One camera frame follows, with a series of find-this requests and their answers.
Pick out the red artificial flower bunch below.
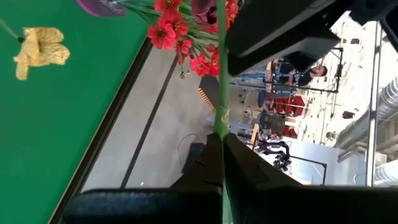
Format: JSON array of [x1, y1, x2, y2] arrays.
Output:
[[147, 0, 195, 65], [178, 0, 240, 78]]

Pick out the black aluminium table frame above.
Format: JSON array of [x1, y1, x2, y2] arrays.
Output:
[[48, 36, 154, 224]]

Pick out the green table mat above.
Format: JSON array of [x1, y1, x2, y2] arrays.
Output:
[[0, 0, 150, 224]]

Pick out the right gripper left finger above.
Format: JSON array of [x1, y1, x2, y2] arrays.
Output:
[[62, 133, 224, 224]]

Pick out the black floor box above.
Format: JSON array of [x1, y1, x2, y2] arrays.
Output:
[[181, 142, 206, 175]]

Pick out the yellow artificial flower bunch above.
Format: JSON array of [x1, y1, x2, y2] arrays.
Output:
[[0, 18, 71, 81]]

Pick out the silver ceiling duct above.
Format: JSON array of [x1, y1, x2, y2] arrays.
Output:
[[335, 76, 398, 187]]

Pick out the grey metal pole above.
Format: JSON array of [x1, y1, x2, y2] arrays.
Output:
[[366, 21, 382, 187]]

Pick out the person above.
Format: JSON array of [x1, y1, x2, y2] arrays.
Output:
[[279, 58, 329, 88]]

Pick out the red storage bins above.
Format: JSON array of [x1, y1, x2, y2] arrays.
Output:
[[266, 95, 307, 138]]

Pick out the purple ribbed glass vase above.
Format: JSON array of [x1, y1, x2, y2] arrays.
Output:
[[76, 0, 127, 18]]

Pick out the red artificial tulip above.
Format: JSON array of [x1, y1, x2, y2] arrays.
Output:
[[191, 0, 233, 224]]

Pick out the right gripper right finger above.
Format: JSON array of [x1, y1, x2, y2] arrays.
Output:
[[223, 133, 398, 224]]

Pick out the dark mat with orange edge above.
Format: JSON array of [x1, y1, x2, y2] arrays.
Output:
[[198, 74, 221, 114]]

